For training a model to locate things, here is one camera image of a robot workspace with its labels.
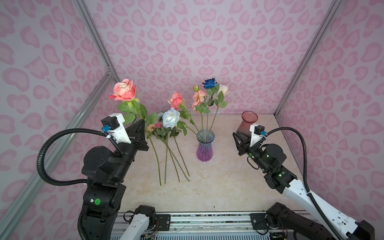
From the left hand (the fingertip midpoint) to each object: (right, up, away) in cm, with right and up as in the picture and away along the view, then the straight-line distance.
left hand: (142, 118), depth 50 cm
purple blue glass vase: (+23, -17, +46) cm, 54 cm away
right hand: (+36, -5, +17) cm, 40 cm away
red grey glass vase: (+51, +3, +43) cm, 66 cm away
